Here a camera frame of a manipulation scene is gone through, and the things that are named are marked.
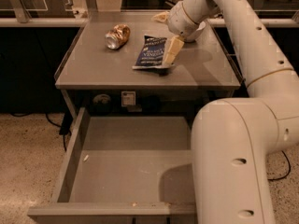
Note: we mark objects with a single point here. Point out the blue chip bag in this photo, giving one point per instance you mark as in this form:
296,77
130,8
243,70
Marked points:
153,54

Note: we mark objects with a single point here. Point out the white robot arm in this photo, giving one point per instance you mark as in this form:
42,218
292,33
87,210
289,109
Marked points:
232,137

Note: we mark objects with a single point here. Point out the white label sticker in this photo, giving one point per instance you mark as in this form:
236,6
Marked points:
127,98

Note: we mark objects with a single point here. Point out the white ceramic bowl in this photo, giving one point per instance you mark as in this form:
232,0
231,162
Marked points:
196,34

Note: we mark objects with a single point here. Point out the open grey top drawer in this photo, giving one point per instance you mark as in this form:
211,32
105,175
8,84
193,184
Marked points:
139,171

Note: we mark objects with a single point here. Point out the grey metal cabinet table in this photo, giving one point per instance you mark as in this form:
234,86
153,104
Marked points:
94,76

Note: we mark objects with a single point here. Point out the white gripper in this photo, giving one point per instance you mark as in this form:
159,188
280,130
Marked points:
177,22

